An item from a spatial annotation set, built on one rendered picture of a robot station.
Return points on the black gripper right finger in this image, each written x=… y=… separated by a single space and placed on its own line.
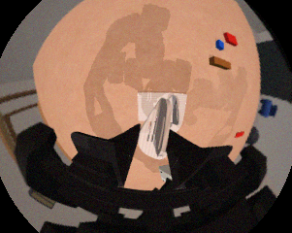
x=185 y=158

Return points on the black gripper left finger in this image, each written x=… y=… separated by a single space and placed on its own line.
x=119 y=151

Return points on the brown rectangular block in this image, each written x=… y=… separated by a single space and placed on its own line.
x=215 y=61

